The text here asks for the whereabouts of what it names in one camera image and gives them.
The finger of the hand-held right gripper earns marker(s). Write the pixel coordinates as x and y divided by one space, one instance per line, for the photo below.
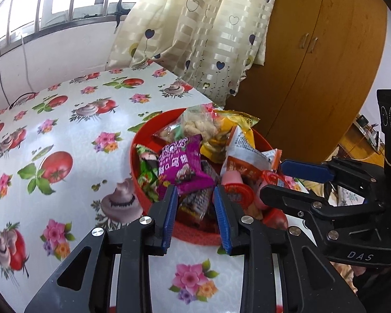
303 169
286 197

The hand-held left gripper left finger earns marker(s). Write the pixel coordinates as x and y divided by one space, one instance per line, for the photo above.
169 215

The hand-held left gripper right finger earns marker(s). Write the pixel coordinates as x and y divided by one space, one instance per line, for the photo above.
223 221

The pink jelly cup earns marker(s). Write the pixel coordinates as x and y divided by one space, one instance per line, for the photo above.
275 178
238 195
275 218

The red round container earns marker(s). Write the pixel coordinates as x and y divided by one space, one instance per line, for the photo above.
195 234

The dark striped snack packet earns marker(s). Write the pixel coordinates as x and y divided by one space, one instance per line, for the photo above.
198 199

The green snack packet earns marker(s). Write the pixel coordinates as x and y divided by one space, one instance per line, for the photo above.
146 169

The purple snack packet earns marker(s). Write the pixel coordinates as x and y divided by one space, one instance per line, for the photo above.
182 159

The orange white snack packet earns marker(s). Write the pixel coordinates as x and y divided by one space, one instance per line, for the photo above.
244 150

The yellow chip packet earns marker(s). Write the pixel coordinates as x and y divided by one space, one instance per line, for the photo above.
236 120

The clear bag of puffs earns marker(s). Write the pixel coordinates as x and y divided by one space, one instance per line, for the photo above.
195 122

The wooden furniture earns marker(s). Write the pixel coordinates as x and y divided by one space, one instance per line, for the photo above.
355 140

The printed blanket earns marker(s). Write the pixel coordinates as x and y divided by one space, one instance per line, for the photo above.
350 197

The wooden wardrobe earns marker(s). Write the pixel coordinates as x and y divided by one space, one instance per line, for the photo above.
312 71

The floral tablecloth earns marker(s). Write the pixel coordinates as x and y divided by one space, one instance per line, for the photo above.
84 156

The heart print curtain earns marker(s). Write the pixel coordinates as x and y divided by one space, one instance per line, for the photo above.
198 22

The black hook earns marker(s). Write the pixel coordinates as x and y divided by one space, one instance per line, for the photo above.
120 9

